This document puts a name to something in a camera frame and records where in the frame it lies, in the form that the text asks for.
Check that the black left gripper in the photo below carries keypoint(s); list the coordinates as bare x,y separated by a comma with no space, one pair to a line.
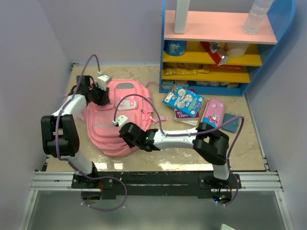
105,99

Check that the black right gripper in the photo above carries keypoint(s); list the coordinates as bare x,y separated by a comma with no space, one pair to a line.
131,145

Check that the pink student backpack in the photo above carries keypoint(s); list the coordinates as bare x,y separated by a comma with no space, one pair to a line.
100,129

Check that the pink pencil case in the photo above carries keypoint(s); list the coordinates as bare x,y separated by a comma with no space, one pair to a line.
213,112

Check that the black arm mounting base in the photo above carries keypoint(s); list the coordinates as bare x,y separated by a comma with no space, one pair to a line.
162,183

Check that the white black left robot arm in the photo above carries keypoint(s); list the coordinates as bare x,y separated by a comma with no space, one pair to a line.
59,133

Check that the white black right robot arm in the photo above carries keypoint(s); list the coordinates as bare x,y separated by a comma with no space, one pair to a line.
212,145

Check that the yellow chips bag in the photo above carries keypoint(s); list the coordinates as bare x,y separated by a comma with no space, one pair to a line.
171,69

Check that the purple book underneath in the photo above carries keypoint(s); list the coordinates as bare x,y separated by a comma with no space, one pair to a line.
186,119

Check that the blue illustrated book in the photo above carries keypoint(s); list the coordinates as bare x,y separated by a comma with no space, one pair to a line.
183,100

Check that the blue round tin can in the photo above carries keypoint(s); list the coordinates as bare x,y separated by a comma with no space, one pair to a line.
175,47

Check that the dark blue notebook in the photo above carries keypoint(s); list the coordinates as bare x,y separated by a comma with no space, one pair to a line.
232,126

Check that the blue wooden shelf unit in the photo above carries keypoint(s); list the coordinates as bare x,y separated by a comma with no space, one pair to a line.
226,27

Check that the red flat package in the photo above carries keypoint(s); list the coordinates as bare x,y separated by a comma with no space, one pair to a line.
228,68

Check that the red snack box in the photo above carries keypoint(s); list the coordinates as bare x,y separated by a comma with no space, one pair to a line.
216,52

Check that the white tall bottle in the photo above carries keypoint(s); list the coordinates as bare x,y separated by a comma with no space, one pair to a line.
181,15

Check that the white plastic cup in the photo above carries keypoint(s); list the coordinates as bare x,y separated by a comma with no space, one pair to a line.
236,50

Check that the clear plastic water bottle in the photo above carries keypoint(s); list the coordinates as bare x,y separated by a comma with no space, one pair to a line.
256,15

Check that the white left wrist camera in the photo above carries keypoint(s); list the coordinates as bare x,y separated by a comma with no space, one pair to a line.
103,81

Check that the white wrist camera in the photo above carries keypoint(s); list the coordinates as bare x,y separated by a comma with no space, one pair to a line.
120,121
103,81

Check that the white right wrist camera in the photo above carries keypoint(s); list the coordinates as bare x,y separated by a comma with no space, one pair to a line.
120,121

